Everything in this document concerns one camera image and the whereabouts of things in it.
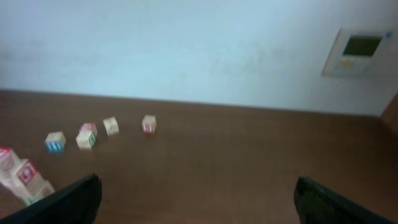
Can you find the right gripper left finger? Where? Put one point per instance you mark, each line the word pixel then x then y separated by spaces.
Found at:
pixel 77 203

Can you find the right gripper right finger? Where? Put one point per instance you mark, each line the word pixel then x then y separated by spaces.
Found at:
pixel 316 204

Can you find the blue 5 block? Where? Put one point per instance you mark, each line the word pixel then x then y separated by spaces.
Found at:
pixel 45 191

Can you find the block 5 with green side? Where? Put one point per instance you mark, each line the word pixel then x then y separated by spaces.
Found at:
pixel 27 174

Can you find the block with blue T side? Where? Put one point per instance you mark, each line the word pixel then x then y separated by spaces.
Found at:
pixel 7 158

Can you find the block with animal drawing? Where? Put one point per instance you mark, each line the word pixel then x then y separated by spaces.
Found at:
pixel 32 189

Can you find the block Z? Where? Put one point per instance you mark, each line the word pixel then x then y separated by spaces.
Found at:
pixel 86 140

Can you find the block Y with blue side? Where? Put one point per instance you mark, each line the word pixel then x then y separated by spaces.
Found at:
pixel 55 142

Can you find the red A block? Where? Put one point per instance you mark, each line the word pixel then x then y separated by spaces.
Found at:
pixel 89 127

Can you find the block I with green R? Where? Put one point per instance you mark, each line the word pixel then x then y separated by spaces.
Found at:
pixel 111 126

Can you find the block with red bottom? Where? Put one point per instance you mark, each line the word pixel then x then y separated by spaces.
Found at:
pixel 149 124

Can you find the white wall control panel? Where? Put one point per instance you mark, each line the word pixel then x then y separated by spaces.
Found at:
pixel 356 53

